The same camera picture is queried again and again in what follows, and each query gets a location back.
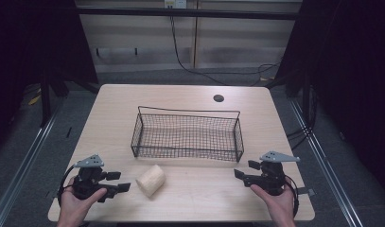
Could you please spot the black horizontal frame bar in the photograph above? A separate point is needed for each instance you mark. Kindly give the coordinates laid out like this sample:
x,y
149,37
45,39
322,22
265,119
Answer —
x,y
187,13

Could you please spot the grey tape strip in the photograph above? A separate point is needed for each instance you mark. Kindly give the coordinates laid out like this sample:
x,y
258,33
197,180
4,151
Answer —
x,y
306,191

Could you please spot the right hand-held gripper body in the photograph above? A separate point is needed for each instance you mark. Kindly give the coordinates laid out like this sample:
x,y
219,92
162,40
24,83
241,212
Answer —
x,y
272,176

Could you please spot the black metal stand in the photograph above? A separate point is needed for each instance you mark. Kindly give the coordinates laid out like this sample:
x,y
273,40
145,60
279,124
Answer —
x,y
45,97

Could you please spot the white wall outlet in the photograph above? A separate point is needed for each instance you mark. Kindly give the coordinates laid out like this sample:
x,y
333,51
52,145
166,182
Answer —
x,y
175,3

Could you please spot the person's left hand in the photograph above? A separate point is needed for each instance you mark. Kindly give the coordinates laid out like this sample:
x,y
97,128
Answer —
x,y
74,205

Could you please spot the beige cylindrical block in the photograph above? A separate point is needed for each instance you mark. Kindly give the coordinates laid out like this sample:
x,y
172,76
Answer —
x,y
150,181

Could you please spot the round dark table grommet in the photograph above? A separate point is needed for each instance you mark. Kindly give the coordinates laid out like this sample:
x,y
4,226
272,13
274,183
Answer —
x,y
218,98

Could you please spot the black curtain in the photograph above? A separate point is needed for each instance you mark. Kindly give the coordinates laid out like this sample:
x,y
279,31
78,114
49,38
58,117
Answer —
x,y
32,47
347,78

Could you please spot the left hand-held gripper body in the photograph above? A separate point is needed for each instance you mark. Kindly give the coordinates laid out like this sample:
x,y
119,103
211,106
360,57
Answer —
x,y
87,182

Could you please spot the yellow floor tape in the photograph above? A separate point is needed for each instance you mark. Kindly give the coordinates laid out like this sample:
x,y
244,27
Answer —
x,y
34,99

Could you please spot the metal floor rail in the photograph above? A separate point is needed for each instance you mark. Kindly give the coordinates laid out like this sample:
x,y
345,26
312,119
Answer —
x,y
325,164
23,164

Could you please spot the person's right hand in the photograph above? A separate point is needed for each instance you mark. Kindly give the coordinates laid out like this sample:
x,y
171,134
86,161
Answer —
x,y
276,205

